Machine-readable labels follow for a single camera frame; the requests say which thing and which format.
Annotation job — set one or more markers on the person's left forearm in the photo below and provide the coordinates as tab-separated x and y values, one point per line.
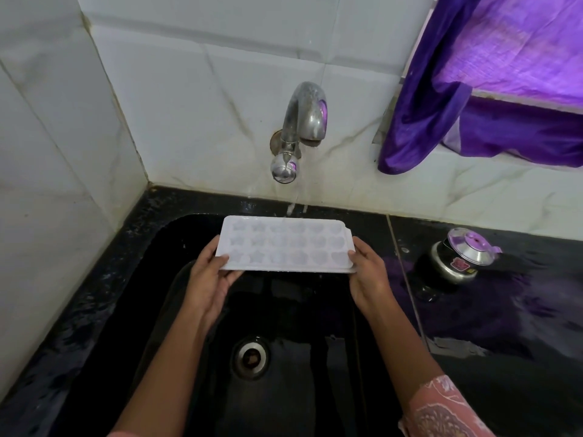
166	364

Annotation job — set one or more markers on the black jar with silver lid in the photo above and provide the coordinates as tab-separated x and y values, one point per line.
455	261

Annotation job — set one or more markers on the black kitchen sink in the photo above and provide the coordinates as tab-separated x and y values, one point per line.
273	341

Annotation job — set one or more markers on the white plastic ice cube tray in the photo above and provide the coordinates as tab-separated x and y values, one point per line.
284	244

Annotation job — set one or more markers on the person's right thumb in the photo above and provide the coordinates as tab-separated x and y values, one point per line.
352	260

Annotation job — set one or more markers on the person's right hand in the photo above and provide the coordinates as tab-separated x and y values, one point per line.
371	284

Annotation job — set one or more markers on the pink patterned sleeve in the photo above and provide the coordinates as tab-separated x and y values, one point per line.
444	411

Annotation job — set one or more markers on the metal sink drain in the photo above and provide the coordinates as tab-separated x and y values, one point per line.
250	357

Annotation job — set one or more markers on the chrome wall tap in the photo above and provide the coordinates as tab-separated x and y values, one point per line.
296	131

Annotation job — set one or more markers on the person's left hand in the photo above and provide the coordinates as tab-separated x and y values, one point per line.
207	284

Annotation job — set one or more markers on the purple curtain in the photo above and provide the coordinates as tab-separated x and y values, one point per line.
483	81

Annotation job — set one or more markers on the person's right forearm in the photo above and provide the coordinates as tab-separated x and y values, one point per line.
403	343

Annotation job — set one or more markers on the person's left thumb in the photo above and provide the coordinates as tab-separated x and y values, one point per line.
222	263

